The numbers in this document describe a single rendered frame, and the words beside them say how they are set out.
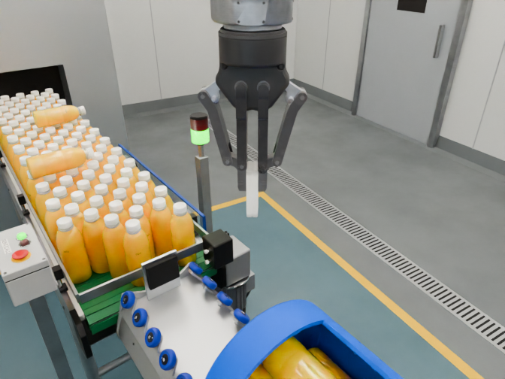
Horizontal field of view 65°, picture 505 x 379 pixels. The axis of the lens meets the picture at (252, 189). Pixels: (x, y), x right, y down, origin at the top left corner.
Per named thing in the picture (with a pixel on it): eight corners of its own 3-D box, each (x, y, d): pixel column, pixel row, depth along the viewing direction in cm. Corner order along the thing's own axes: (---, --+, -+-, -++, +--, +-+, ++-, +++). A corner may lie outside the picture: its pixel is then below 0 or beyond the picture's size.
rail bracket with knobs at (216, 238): (210, 276, 121) (208, 250, 115) (198, 264, 126) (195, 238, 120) (237, 263, 126) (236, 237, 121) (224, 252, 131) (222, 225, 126)
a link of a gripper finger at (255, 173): (252, 160, 53) (258, 160, 53) (252, 205, 56) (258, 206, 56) (252, 171, 50) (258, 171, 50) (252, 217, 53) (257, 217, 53)
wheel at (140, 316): (141, 325, 96) (148, 325, 97) (141, 306, 98) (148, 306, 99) (130, 328, 98) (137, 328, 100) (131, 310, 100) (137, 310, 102)
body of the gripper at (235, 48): (209, 29, 40) (213, 118, 44) (294, 30, 40) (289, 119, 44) (217, 20, 46) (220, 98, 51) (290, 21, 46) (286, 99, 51)
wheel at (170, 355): (167, 374, 86) (173, 373, 87) (172, 352, 87) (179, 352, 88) (155, 366, 89) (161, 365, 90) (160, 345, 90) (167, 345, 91)
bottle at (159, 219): (177, 246, 133) (171, 198, 124) (176, 259, 127) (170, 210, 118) (155, 247, 132) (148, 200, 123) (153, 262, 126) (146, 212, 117)
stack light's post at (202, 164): (214, 357, 200) (199, 159, 145) (210, 351, 203) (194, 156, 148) (220, 353, 202) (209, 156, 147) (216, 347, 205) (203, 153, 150)
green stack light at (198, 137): (197, 146, 140) (196, 133, 138) (188, 140, 145) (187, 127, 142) (213, 141, 144) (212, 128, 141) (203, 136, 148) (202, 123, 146)
